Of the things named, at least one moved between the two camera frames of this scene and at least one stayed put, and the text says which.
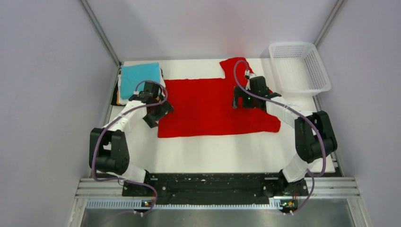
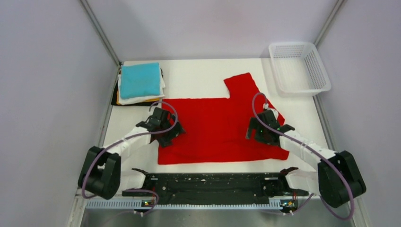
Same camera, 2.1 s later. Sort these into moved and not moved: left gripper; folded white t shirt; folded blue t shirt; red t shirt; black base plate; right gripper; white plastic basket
Moved: left gripper; red t shirt; right gripper
Not moved: folded blue t shirt; black base plate; folded white t shirt; white plastic basket
